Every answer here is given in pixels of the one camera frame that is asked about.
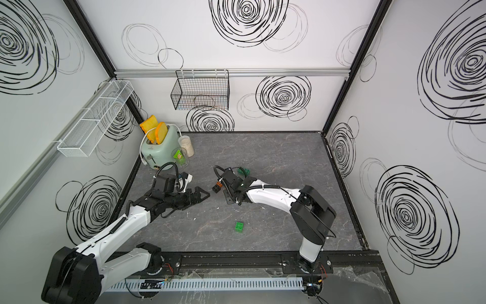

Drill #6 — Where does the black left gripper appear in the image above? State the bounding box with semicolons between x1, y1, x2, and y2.
165;186;210;209

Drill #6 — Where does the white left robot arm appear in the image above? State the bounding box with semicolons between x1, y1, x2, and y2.
41;174;210;303

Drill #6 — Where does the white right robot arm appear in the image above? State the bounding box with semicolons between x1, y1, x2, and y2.
213;165;337;263

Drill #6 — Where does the dark green far lego brick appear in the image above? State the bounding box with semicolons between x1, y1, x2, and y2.
239;167;251;177

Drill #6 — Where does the black small lego brick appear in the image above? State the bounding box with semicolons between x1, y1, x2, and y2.
212;184;221;193

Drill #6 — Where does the bright green near lego brick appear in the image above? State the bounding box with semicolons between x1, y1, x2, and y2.
235;222;244;233

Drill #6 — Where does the clear drinking glass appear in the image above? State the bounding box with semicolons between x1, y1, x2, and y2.
173;148;189;167

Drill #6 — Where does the green snack packet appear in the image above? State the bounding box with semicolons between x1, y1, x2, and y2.
173;149;186;163

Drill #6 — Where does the mint green toaster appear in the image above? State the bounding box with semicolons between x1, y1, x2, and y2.
139;124;182;169

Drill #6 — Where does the right toy bread slice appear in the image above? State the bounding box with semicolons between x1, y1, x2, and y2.
154;122;168;144

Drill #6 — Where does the toy bread slice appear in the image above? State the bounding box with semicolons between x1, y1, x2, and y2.
154;122;168;144
139;115;159;144

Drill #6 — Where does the left toy bread slice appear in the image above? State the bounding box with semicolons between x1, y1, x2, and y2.
139;115;159;144

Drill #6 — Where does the white toaster power cable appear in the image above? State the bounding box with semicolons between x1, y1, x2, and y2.
138;123;183;166

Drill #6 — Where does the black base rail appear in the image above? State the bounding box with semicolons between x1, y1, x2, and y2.
136;250;387;278

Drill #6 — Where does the black wire basket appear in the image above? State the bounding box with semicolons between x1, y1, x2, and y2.
170;69;230;110

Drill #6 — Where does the white slotted cable duct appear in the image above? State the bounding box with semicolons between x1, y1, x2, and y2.
107;277;305;293

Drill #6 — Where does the white mesh wall shelf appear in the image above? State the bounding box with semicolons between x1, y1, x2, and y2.
57;81;134;157

